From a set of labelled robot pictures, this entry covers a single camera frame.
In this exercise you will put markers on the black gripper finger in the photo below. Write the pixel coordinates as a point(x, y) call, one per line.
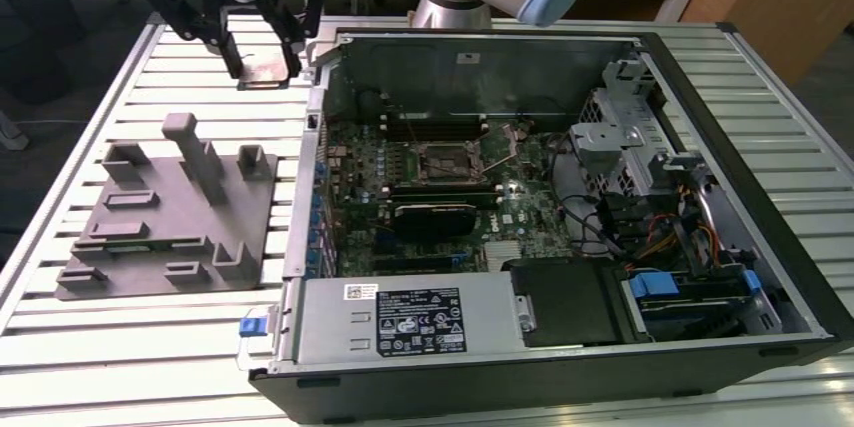
point(310, 22)
point(201, 29)

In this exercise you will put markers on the thin metal locking lever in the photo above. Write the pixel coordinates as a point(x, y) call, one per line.
point(500, 162)
point(414, 132)

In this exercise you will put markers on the CPU socket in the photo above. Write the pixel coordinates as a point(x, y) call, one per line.
point(446, 163)

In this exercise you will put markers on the black RAM slot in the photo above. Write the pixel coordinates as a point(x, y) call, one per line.
point(441, 192)
point(401, 136)
point(401, 117)
point(441, 197)
point(490, 203)
point(401, 129)
point(401, 123)
point(441, 186)

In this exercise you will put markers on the blue rear port connector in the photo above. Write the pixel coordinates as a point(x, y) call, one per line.
point(316, 241)
point(316, 199)
point(322, 167)
point(314, 222)

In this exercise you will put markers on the green RAM stick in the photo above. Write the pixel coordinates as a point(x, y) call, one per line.
point(144, 245)

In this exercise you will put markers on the black graphics card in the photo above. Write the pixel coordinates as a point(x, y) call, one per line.
point(434, 222)

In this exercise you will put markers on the grey parts rack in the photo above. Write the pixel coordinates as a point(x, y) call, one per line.
point(174, 267)

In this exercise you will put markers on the silver metal drive cage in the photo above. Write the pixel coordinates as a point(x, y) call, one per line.
point(601, 139)

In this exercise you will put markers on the green motherboard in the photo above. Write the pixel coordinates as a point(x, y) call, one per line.
point(535, 207)

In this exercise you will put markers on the silver chipset heatsink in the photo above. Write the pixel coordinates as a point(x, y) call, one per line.
point(504, 252)

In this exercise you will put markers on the blue latch clip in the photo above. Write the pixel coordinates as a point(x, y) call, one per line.
point(250, 326)

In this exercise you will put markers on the silver power supply unit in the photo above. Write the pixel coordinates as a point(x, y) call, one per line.
point(321, 322)

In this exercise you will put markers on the black plastic shroud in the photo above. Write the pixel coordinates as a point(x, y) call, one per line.
point(568, 297)

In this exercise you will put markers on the brown wooden cabinet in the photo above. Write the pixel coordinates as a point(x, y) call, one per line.
point(788, 12)

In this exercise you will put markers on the hard disk in blue carrier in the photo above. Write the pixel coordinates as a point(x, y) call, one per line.
point(655, 287)

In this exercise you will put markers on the black PC case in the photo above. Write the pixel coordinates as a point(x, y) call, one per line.
point(468, 387)

